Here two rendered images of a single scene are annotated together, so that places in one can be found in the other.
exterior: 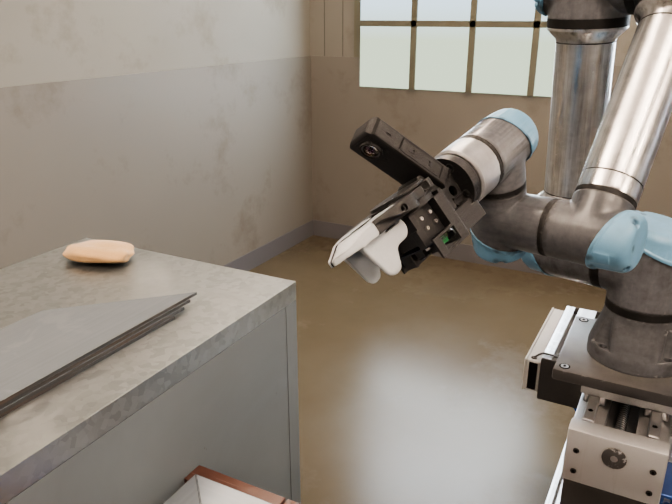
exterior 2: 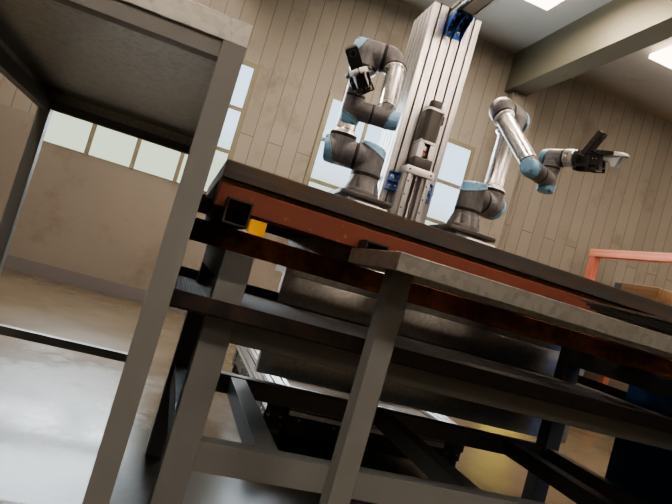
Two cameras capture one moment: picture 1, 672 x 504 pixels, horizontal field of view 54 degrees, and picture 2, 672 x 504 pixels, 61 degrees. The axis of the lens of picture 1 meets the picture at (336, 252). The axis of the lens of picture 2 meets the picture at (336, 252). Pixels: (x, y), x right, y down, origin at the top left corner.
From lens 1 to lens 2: 164 cm
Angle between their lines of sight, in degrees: 48
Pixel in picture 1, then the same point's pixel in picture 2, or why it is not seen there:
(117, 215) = not seen: outside the picture
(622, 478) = not seen: hidden behind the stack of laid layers
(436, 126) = (99, 185)
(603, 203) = (390, 106)
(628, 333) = (365, 180)
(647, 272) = (374, 157)
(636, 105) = (394, 86)
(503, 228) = (359, 108)
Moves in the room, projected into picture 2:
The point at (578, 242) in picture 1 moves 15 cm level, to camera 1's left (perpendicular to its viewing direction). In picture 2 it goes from (385, 115) to (358, 98)
